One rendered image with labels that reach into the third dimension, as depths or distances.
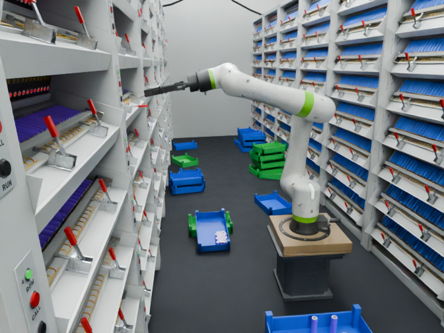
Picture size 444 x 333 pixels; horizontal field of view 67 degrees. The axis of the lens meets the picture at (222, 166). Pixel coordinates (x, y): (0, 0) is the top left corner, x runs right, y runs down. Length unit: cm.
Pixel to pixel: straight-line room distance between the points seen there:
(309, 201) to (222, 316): 68
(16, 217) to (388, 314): 168
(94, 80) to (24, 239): 66
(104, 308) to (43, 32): 63
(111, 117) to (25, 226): 63
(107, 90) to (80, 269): 52
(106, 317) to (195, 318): 86
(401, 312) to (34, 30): 179
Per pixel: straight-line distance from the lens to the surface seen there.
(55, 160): 62
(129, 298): 127
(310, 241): 165
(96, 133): 87
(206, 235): 226
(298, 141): 171
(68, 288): 66
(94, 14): 103
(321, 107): 152
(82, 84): 104
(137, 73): 171
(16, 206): 43
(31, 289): 46
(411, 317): 190
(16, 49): 48
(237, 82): 138
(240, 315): 172
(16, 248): 43
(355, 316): 122
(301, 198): 162
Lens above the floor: 114
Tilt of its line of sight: 17 degrees down
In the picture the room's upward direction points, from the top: 1 degrees counter-clockwise
